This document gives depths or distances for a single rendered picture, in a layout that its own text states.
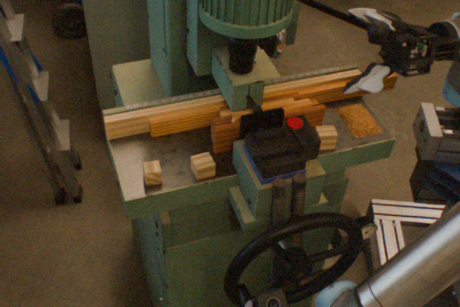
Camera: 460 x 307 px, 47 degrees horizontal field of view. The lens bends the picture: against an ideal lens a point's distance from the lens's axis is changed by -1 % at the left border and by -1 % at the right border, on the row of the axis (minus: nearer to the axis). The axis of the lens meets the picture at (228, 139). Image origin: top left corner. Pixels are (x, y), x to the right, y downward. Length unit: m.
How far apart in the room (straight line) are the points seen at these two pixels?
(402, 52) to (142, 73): 0.76
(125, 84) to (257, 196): 0.61
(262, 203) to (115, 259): 1.12
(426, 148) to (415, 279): 0.77
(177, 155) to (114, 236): 1.04
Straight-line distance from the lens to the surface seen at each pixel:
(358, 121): 1.22
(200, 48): 1.17
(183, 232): 1.17
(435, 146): 1.50
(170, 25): 1.23
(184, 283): 1.34
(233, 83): 1.08
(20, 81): 1.85
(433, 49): 1.00
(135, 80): 1.48
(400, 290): 0.78
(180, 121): 1.15
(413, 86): 2.97
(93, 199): 2.24
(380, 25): 0.89
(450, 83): 1.17
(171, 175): 1.08
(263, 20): 0.97
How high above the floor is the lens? 1.70
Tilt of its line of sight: 44 degrees down
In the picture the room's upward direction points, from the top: 3 degrees clockwise
